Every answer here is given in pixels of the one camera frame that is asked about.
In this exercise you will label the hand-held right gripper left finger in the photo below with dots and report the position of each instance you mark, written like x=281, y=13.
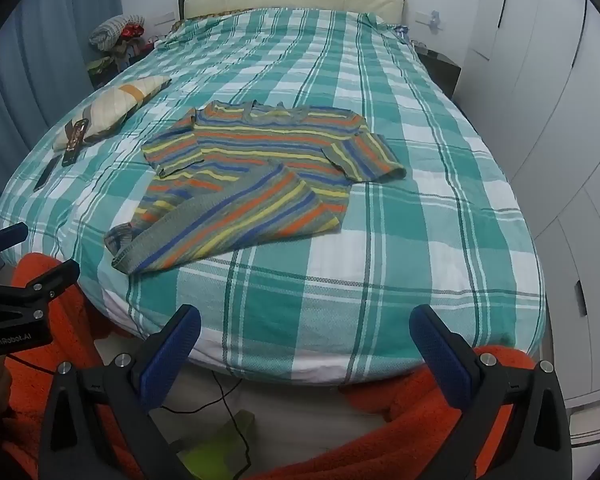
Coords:
x=172, y=345

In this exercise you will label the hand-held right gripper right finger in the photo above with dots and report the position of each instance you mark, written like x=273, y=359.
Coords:
x=440, y=345

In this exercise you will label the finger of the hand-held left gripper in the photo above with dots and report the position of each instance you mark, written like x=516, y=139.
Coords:
x=45, y=280
x=2, y=240

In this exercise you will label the striped knit sweater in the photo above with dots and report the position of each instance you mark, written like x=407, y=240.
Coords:
x=260, y=170

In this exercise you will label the pile of clothes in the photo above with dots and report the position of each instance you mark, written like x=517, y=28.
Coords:
x=117, y=40

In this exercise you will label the black phone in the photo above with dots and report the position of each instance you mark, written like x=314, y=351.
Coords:
x=45, y=175

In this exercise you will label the orange fleece garment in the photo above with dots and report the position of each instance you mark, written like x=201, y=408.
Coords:
x=415, y=425

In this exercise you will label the green plaid bed blanket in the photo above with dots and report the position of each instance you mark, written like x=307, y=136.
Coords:
x=380, y=220

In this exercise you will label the blue curtain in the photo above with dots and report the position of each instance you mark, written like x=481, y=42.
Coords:
x=40, y=75

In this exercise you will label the folded beige orange cloth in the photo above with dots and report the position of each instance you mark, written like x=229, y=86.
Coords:
x=115, y=105

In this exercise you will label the dark nightstand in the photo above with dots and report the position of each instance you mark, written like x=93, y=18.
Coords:
x=442, y=70

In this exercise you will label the white wardrobe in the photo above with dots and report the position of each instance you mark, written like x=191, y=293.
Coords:
x=555, y=85

